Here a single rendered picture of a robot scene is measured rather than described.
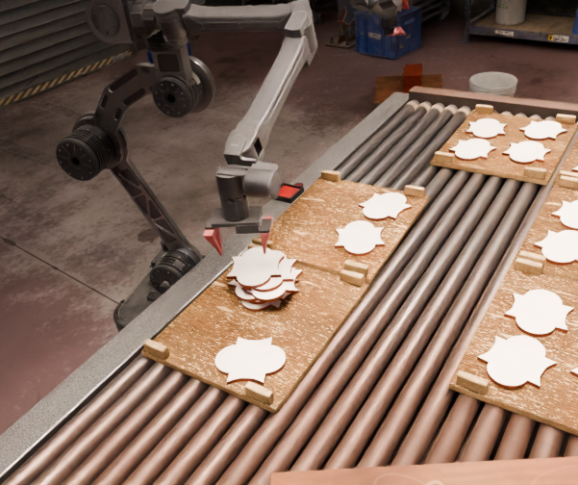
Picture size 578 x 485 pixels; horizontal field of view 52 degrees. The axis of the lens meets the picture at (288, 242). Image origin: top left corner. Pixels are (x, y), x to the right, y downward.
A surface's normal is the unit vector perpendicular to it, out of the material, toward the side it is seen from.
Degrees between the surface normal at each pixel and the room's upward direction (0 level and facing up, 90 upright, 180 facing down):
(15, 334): 0
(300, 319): 0
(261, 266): 0
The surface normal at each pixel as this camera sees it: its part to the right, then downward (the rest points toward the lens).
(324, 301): -0.11, -0.82
